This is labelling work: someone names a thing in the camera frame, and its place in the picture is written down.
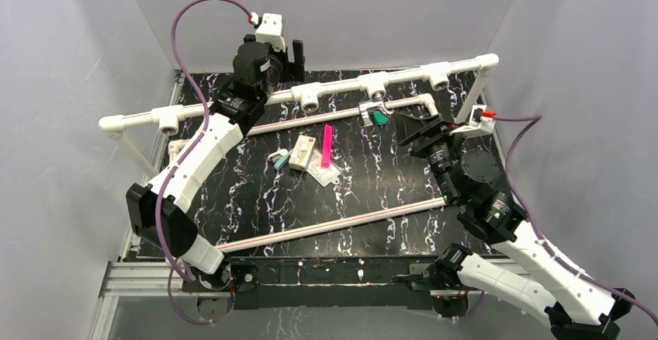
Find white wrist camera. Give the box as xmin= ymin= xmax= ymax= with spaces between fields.
xmin=450 ymin=104 xmax=497 ymax=138
xmin=255 ymin=13 xmax=286 ymax=52

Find teal small fitting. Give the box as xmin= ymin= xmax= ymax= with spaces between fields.
xmin=273 ymin=153 xmax=290 ymax=171

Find beige small cardboard box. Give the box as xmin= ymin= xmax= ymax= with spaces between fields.
xmin=288 ymin=135 xmax=317 ymax=171

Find white small fitting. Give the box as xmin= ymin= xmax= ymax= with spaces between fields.
xmin=267 ymin=148 xmax=289 ymax=162

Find pink rectangular bar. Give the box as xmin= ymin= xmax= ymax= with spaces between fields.
xmin=320 ymin=124 xmax=334 ymax=168

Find green square block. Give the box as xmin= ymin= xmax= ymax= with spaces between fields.
xmin=372 ymin=111 xmax=390 ymax=127

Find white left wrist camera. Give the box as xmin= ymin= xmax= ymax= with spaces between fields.
xmin=255 ymin=13 xmax=286 ymax=52

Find clear plastic bag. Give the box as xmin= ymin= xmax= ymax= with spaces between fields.
xmin=307 ymin=161 xmax=341 ymax=187

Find chrome water faucet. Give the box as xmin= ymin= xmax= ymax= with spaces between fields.
xmin=358 ymin=101 xmax=392 ymax=127

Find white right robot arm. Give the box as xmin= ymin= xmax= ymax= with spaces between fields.
xmin=392 ymin=113 xmax=632 ymax=339

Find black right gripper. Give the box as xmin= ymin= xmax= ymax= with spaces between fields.
xmin=390 ymin=111 xmax=469 ymax=206

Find white PVC pipe frame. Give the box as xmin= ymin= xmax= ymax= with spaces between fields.
xmin=99 ymin=54 xmax=499 ymax=255

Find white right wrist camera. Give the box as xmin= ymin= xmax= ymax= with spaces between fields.
xmin=450 ymin=104 xmax=497 ymax=138

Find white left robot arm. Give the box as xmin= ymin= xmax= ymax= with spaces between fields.
xmin=126 ymin=35 xmax=305 ymax=290

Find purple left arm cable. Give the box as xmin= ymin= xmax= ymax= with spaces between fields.
xmin=154 ymin=0 xmax=259 ymax=326

